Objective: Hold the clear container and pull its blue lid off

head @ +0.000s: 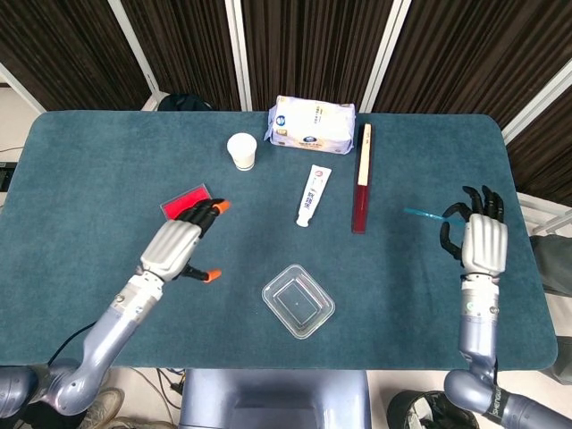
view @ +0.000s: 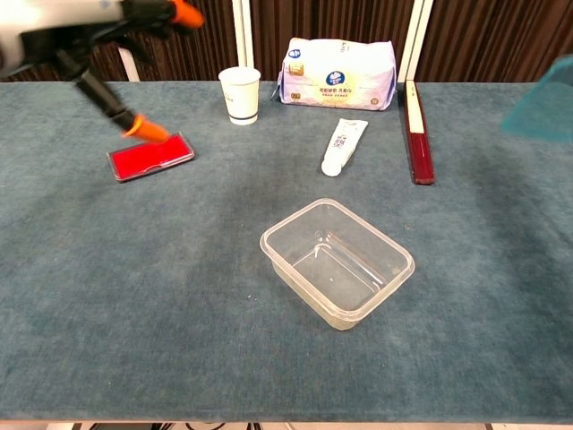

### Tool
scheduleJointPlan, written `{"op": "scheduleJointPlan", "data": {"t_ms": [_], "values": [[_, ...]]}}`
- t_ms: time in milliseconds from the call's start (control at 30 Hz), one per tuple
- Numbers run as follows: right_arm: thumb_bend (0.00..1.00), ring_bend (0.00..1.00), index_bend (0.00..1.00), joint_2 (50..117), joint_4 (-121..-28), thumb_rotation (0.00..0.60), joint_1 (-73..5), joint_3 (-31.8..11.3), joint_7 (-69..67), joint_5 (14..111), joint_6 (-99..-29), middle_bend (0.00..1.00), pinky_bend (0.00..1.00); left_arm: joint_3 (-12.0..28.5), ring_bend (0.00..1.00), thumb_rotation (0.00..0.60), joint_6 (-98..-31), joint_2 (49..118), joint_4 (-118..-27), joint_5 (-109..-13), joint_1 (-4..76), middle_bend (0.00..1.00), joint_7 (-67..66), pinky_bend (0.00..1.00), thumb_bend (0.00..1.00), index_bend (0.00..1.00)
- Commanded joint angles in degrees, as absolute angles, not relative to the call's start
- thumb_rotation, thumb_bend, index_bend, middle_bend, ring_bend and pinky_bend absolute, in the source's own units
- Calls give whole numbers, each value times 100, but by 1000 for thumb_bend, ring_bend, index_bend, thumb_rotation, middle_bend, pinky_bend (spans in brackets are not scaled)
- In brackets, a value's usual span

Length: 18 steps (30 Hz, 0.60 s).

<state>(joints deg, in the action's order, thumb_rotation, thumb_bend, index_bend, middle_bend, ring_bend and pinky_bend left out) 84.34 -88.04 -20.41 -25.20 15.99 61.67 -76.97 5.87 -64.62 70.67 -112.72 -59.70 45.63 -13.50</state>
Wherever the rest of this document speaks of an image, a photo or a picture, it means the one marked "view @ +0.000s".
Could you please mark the left silver hand orange fingertips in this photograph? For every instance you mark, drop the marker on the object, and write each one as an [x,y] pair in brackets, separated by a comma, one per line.
[67,18]

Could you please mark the clear plastic container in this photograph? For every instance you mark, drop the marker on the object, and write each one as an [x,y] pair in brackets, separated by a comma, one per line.
[336,269]

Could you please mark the teal container lid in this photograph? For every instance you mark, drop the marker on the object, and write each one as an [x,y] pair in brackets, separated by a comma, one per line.
[546,107]

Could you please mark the dark red chopstick box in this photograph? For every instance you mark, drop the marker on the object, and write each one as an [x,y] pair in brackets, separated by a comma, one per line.
[421,161]

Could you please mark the dark slatted partition panel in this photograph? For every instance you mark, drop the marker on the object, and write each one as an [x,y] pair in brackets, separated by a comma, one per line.
[492,40]
[106,62]
[179,54]
[331,18]

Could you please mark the red ink pad case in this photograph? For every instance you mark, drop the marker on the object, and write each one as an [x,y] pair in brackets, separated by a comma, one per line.
[147,159]

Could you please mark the white paper cup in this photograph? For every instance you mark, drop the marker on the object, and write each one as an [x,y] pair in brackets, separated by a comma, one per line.
[242,98]

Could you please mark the white purple tissue pack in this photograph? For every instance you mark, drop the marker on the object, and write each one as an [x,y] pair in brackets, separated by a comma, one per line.
[336,76]

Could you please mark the white toothpaste tube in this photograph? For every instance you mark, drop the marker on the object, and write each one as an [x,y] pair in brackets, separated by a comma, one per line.
[342,143]

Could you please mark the blue-green table cloth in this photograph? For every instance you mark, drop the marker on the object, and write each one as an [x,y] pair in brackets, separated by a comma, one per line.
[179,336]

